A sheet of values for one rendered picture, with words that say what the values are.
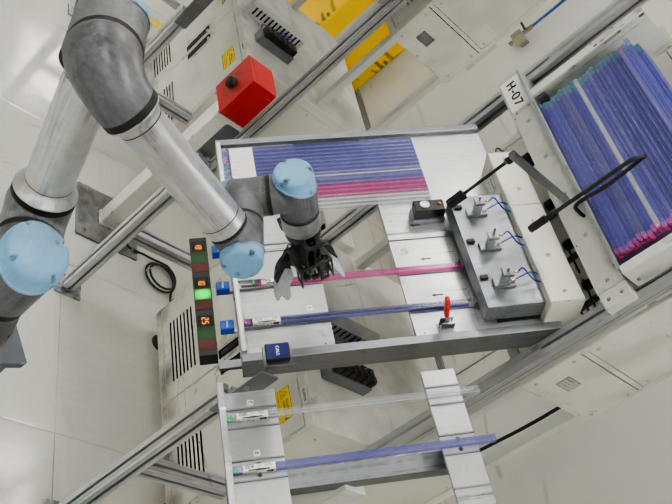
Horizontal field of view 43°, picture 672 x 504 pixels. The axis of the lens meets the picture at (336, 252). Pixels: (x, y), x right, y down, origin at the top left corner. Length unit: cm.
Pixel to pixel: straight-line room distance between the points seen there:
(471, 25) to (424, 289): 141
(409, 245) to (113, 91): 99
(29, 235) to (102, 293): 127
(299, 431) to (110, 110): 107
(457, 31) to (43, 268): 202
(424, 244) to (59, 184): 90
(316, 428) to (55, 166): 92
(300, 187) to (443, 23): 169
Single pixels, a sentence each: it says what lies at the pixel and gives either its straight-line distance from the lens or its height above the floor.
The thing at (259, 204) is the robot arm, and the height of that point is 104.
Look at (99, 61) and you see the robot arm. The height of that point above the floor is 114.
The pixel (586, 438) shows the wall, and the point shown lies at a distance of 357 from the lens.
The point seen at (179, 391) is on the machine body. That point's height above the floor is 15.
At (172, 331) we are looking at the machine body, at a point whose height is 14.
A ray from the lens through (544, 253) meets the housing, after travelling 202.
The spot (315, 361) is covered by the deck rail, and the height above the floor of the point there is 80.
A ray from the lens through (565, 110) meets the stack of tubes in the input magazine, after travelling 217.
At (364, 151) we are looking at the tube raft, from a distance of 227.
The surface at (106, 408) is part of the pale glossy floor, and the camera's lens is 256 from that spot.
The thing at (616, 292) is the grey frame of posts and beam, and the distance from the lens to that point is 191.
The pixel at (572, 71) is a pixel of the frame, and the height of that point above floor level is 150.
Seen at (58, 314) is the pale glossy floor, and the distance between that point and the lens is 264.
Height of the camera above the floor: 176
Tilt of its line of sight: 26 degrees down
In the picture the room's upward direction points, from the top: 53 degrees clockwise
